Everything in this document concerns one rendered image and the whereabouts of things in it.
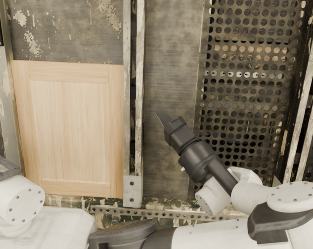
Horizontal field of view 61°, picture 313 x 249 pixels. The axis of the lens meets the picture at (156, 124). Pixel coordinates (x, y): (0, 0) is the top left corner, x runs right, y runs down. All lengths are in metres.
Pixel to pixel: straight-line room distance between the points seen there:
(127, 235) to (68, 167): 0.59
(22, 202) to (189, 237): 0.26
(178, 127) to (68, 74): 0.43
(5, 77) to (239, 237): 0.82
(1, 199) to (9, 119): 0.58
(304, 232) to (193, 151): 0.31
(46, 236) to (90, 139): 0.48
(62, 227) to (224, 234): 0.28
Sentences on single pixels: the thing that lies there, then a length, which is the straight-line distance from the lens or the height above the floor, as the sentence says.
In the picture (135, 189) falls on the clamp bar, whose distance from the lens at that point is 0.94.
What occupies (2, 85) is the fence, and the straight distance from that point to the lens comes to 0.99.
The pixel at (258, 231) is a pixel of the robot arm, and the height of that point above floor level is 1.47.
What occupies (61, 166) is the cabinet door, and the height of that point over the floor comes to 0.99.
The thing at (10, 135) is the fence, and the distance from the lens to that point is 1.04.
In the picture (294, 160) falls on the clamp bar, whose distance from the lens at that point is 0.96.
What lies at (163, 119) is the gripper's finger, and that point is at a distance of 0.70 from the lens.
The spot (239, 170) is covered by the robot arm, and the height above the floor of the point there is 1.29.
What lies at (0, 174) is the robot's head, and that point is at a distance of 0.48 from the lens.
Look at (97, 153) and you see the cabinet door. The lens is 0.96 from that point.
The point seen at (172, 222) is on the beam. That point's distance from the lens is 1.03.
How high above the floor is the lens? 1.83
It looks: 51 degrees down
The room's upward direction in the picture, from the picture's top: straight up
